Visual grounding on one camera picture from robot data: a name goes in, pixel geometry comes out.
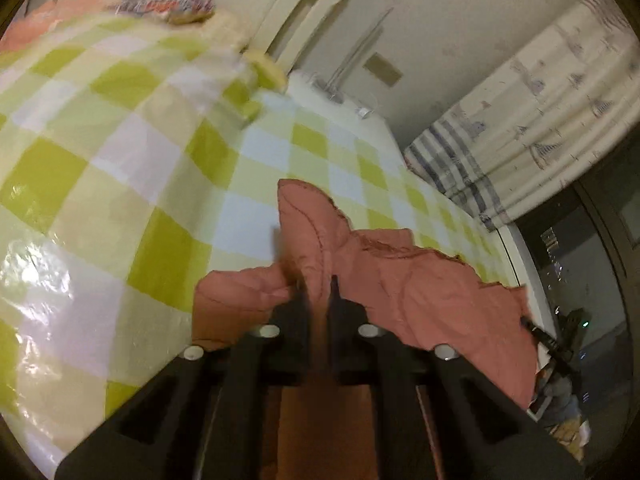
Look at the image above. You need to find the dark window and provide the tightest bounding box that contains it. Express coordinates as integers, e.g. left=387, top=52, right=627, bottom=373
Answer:
left=515, top=125, right=640, bottom=461

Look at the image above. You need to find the red quilted jacket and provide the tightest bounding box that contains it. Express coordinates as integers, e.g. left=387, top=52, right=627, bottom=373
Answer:
left=192, top=178, right=541, bottom=480

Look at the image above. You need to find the white window sill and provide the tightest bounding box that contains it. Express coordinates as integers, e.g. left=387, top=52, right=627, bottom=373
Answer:
left=492, top=222, right=556, bottom=321

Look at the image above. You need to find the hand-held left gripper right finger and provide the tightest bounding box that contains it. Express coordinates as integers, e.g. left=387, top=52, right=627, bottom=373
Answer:
left=327, top=275, right=586, bottom=480

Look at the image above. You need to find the pink floral pillow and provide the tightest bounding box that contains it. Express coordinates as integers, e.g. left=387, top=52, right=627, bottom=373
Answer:
left=0, top=0, right=108, bottom=53

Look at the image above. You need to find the white slim table lamp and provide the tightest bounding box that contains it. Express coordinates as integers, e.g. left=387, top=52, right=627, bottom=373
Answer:
left=326, top=7, right=396, bottom=105

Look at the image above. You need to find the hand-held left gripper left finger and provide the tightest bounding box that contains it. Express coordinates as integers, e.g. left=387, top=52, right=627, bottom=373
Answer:
left=54, top=277, right=313, bottom=480

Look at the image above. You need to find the printed yellow cloth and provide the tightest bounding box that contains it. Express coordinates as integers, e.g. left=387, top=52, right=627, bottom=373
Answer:
left=540, top=417, right=593, bottom=461

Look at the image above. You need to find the white nightstand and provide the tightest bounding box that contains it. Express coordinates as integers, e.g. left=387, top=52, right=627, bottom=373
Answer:
left=287, top=70, right=401, bottom=161

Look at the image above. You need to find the green plaid bed cover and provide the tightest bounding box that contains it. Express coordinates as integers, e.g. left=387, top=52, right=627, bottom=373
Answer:
left=0, top=10, right=521, bottom=466

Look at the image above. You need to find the grey cloth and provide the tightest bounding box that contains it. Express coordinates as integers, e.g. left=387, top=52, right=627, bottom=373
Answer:
left=537, top=372, right=578, bottom=423

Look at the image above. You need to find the patterned round cushion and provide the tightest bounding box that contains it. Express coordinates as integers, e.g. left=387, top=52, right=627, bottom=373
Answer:
left=107, top=0, right=217, bottom=26

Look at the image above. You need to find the white wooden headboard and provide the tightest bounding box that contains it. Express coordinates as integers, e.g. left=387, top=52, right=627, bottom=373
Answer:
left=50, top=0, right=368, bottom=78

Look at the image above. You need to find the bright yellow pillow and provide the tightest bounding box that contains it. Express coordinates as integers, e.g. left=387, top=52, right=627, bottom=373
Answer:
left=247, top=50, right=288, bottom=93

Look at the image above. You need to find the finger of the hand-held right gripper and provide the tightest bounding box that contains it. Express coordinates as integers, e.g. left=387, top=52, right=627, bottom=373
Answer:
left=520, top=315, right=558, bottom=353

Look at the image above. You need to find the boat print curtain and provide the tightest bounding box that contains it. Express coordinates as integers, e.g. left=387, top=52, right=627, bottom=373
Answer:
left=404, top=0, right=640, bottom=233

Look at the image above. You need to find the golden wall socket panel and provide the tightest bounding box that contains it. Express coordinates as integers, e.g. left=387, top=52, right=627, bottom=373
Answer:
left=362, top=52, right=404, bottom=87

